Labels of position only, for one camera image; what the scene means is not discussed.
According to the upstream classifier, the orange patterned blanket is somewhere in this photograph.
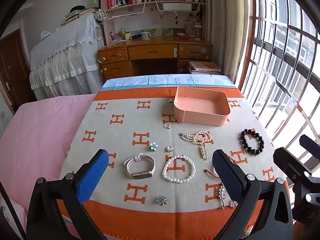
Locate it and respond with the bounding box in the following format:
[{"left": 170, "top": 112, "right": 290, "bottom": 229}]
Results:
[{"left": 57, "top": 86, "right": 292, "bottom": 240}]

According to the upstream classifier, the white wire basket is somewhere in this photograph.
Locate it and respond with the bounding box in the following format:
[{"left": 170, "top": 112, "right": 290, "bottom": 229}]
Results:
[
  {"left": 155, "top": 0, "right": 202, "bottom": 14},
  {"left": 104, "top": 2, "right": 146, "bottom": 19}
]

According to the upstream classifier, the blue printed sheet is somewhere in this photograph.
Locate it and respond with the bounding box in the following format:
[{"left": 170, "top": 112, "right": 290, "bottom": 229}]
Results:
[{"left": 101, "top": 74, "right": 237, "bottom": 90}]

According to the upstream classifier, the white lace cover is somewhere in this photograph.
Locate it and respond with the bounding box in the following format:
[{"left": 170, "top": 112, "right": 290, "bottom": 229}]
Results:
[{"left": 29, "top": 11, "right": 105, "bottom": 100}]

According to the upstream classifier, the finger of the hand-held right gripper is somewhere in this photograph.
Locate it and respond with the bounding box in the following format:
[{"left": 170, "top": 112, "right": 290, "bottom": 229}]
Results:
[
  {"left": 273, "top": 147, "right": 320, "bottom": 184},
  {"left": 299, "top": 134, "right": 320, "bottom": 159}
]

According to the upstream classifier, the gold pearl hair clip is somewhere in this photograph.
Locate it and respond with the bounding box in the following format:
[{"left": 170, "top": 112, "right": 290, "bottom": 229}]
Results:
[{"left": 199, "top": 141, "right": 208, "bottom": 160}]

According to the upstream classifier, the beige curtain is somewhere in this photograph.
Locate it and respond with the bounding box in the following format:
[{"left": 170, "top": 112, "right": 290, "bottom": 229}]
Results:
[{"left": 207, "top": 0, "right": 253, "bottom": 85}]

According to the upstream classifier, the pink bed sheet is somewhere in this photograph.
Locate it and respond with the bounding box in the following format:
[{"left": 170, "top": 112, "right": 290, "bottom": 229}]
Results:
[{"left": 0, "top": 94, "right": 97, "bottom": 240}]

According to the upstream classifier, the white plastic tray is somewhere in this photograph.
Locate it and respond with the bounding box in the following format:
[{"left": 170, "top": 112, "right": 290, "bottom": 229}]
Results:
[{"left": 162, "top": 2, "right": 192, "bottom": 11}]

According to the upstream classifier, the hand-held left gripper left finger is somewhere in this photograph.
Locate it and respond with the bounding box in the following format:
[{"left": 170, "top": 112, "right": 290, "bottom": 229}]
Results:
[{"left": 26, "top": 149, "right": 110, "bottom": 240}]

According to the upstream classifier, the pink strap smart watch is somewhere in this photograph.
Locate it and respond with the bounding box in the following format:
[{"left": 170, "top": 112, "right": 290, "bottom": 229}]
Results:
[{"left": 124, "top": 153, "right": 157, "bottom": 180}]

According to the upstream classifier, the window grille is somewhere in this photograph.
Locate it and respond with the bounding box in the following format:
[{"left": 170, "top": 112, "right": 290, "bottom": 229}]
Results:
[{"left": 237, "top": 0, "right": 320, "bottom": 188}]

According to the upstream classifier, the pink white pearl necklace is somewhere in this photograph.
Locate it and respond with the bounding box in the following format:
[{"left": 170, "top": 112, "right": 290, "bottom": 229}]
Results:
[{"left": 179, "top": 131, "right": 212, "bottom": 147}]

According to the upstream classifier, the stack of magazines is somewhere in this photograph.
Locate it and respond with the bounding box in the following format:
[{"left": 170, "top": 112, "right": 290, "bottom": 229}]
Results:
[{"left": 188, "top": 61, "right": 222, "bottom": 75}]

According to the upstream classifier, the black bead bracelet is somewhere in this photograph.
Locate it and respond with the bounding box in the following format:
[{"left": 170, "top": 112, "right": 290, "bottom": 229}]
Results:
[{"left": 240, "top": 128, "right": 265, "bottom": 155}]

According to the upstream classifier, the rhinestone leaf brooch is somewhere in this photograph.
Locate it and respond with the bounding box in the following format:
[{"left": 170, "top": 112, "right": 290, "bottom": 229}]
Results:
[{"left": 217, "top": 183, "right": 239, "bottom": 210}]

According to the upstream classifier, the stack of books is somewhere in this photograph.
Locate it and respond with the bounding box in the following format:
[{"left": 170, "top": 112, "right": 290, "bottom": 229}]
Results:
[{"left": 60, "top": 6, "right": 97, "bottom": 25}]

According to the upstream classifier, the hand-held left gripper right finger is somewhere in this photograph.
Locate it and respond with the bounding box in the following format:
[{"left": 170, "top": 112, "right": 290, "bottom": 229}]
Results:
[{"left": 212, "top": 149, "right": 293, "bottom": 240}]

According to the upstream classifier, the white pearl bracelet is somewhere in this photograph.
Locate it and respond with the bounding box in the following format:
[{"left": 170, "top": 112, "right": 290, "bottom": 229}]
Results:
[{"left": 163, "top": 155, "right": 196, "bottom": 183}]

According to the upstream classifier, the brown wooden door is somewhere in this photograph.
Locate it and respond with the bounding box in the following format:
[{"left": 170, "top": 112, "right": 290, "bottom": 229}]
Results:
[{"left": 0, "top": 29, "right": 34, "bottom": 113}]

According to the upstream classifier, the red cord bracelet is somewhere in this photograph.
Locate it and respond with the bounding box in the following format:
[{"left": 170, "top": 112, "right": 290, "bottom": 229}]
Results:
[{"left": 204, "top": 169, "right": 220, "bottom": 179}]

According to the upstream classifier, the pink plastic storage box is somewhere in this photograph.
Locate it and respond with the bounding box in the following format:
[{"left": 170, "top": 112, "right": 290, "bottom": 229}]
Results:
[{"left": 172, "top": 85, "right": 231, "bottom": 127}]

